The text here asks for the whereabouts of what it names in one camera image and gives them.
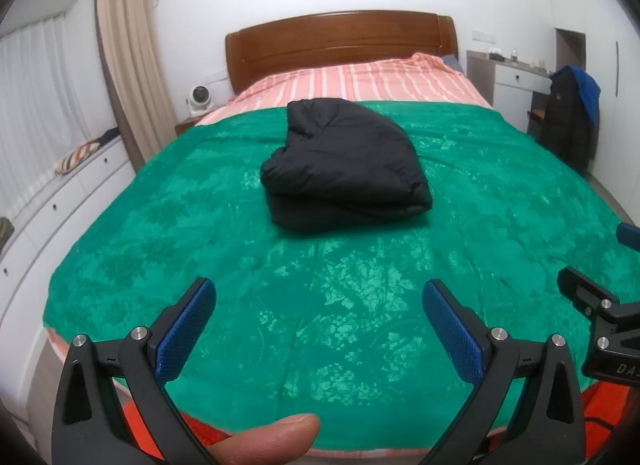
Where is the person left hand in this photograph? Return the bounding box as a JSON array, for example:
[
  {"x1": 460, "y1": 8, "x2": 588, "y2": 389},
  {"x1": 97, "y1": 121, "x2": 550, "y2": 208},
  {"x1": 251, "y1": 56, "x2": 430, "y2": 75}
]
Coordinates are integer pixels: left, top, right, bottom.
[{"x1": 208, "y1": 414, "x2": 321, "y2": 465}]

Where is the white drawer cabinet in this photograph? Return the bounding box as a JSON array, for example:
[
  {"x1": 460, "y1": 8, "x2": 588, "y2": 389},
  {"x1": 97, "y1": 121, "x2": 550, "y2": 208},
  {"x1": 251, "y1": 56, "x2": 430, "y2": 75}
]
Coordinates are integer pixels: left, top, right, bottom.
[{"x1": 1, "y1": 138, "x2": 134, "y2": 421}]

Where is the white wardrobe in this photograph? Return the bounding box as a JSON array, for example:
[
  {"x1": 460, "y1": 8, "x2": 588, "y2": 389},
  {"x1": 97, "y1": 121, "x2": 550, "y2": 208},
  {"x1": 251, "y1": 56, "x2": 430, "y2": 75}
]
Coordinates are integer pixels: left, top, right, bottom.
[{"x1": 550, "y1": 0, "x2": 640, "y2": 222}]

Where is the white desk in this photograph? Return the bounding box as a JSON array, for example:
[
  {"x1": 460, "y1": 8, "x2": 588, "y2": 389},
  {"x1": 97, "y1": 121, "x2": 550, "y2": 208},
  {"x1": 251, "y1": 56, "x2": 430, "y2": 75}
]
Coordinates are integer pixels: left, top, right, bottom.
[{"x1": 466, "y1": 50, "x2": 551, "y2": 133}]

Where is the beige curtain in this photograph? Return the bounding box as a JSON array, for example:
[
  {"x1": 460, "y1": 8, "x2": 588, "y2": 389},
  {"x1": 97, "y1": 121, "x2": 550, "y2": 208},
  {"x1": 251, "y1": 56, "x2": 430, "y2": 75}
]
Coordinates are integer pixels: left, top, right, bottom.
[{"x1": 94, "y1": 0, "x2": 176, "y2": 170}]

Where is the pink striped bed sheet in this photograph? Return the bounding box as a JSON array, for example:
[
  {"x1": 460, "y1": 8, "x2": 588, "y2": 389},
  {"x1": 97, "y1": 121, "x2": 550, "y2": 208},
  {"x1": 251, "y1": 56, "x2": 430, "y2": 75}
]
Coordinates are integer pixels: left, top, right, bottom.
[{"x1": 200, "y1": 52, "x2": 488, "y2": 125}]

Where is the wooden nightstand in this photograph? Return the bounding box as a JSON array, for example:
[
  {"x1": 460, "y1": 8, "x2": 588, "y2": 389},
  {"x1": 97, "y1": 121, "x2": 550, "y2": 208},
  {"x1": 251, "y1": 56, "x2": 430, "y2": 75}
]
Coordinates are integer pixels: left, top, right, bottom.
[{"x1": 175, "y1": 116, "x2": 203, "y2": 137}]

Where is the striped cushion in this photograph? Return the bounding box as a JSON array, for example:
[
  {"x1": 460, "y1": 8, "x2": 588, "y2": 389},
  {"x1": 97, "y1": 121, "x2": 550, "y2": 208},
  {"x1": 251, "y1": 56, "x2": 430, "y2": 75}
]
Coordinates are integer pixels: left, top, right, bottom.
[{"x1": 54, "y1": 141, "x2": 101, "y2": 175}]

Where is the wooden headboard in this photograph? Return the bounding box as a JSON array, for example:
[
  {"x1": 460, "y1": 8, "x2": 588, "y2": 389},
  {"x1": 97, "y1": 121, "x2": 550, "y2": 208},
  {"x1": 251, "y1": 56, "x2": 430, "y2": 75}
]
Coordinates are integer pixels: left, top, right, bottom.
[{"x1": 224, "y1": 10, "x2": 459, "y2": 95}]

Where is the dark jacket on chair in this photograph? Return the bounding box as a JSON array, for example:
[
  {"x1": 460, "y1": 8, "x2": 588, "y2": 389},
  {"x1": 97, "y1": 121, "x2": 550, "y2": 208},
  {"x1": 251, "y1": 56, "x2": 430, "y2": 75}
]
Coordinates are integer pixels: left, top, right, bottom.
[{"x1": 539, "y1": 66, "x2": 600, "y2": 175}]

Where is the black puffer jacket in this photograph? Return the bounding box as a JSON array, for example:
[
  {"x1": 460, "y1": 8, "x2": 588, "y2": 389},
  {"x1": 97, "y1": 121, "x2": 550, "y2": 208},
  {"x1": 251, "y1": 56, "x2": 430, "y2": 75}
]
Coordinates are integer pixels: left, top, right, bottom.
[{"x1": 260, "y1": 98, "x2": 433, "y2": 234}]

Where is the green bed blanket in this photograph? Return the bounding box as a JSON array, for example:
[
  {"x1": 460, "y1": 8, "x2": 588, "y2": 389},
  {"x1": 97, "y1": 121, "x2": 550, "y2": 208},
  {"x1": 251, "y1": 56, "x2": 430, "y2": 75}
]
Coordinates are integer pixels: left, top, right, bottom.
[{"x1": 43, "y1": 102, "x2": 639, "y2": 451}]

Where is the white round fan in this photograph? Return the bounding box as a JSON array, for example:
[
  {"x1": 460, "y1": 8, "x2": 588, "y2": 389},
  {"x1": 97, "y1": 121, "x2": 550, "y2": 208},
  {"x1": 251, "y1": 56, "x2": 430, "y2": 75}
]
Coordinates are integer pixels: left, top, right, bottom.
[{"x1": 186, "y1": 85, "x2": 213, "y2": 118}]

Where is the white sheer curtain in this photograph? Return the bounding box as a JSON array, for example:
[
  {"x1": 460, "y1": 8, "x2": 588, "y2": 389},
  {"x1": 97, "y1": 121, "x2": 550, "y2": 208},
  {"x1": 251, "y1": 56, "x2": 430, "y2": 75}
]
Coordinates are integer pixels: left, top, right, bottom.
[{"x1": 1, "y1": 16, "x2": 89, "y2": 219}]

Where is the blue garment on chair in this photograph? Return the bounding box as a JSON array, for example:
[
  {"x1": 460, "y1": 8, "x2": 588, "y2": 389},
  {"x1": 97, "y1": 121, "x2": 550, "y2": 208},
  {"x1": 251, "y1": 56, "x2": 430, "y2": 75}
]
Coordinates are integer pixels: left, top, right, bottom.
[{"x1": 566, "y1": 66, "x2": 601, "y2": 128}]

